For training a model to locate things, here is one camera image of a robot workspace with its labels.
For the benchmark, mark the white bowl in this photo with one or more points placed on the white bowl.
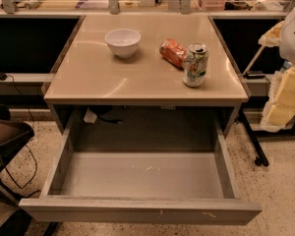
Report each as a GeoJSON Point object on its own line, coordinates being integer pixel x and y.
{"type": "Point", "coordinates": [123, 43]}

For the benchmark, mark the white stick with black tip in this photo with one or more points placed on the white stick with black tip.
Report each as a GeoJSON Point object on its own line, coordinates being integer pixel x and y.
{"type": "Point", "coordinates": [256, 56]}

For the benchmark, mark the brown office chair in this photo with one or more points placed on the brown office chair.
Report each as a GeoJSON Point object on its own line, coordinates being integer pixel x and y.
{"type": "Point", "coordinates": [14, 135]}

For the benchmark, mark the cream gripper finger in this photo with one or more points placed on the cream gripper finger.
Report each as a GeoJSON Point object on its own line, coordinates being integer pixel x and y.
{"type": "Point", "coordinates": [280, 107]}
{"type": "Point", "coordinates": [272, 37]}

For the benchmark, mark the open grey top drawer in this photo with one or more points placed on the open grey top drawer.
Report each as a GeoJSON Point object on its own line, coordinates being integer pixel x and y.
{"type": "Point", "coordinates": [143, 165]}

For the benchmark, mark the beige top cabinet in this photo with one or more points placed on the beige top cabinet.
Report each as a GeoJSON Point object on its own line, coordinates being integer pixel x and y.
{"type": "Point", "coordinates": [90, 74]}

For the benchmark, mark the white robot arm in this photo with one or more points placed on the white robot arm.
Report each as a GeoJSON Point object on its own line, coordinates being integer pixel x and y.
{"type": "Point", "coordinates": [287, 45]}

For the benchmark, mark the crushed orange soda can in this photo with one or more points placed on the crushed orange soda can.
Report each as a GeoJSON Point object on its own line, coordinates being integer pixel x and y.
{"type": "Point", "coordinates": [173, 52]}

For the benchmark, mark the black device on shelf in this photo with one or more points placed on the black device on shelf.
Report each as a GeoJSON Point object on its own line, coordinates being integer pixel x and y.
{"type": "Point", "coordinates": [254, 75]}

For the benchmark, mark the small blue white carton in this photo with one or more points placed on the small blue white carton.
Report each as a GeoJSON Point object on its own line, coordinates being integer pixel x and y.
{"type": "Point", "coordinates": [285, 66]}

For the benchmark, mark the green white 7up can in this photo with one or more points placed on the green white 7up can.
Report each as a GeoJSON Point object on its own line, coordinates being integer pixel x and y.
{"type": "Point", "coordinates": [195, 65]}

